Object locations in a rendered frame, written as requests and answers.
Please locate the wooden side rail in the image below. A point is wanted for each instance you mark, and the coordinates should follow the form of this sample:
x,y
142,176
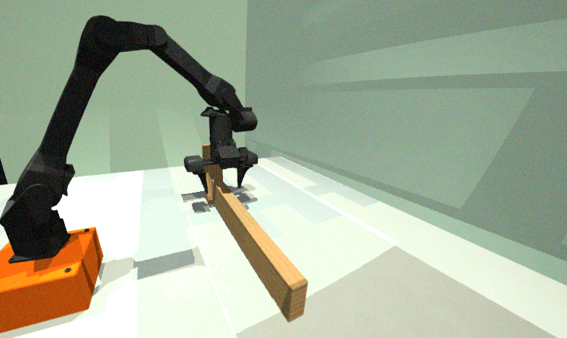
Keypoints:
x,y
282,279

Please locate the wooden post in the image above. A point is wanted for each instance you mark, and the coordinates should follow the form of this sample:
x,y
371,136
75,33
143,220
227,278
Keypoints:
x,y
211,171

